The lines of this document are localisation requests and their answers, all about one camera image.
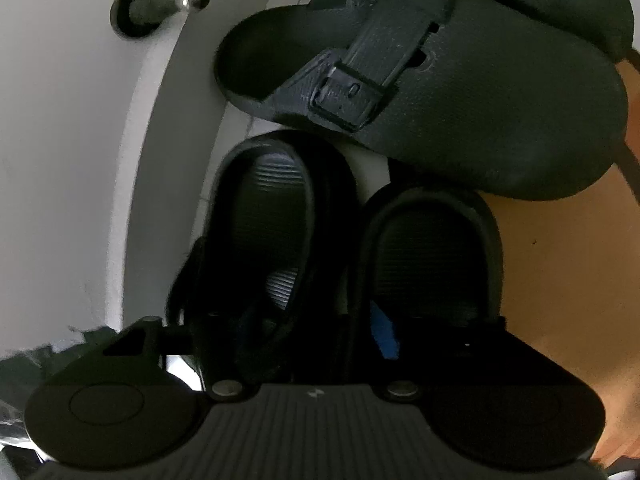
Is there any black metal door stop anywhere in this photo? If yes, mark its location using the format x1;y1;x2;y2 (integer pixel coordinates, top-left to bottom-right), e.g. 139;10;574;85
110;0;212;39

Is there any orange brown round rug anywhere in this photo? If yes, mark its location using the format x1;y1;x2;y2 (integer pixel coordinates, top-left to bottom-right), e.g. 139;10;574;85
482;57;640;466

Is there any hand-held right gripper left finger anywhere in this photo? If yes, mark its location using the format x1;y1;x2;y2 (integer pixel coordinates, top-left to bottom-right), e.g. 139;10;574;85
102;312;251;402

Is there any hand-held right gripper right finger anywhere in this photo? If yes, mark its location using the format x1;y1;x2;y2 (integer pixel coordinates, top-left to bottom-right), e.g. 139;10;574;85
371;305;551;403

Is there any black flip-flop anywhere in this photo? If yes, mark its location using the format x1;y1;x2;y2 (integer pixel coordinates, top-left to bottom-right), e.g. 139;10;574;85
350;185;505;386
170;129;362;391

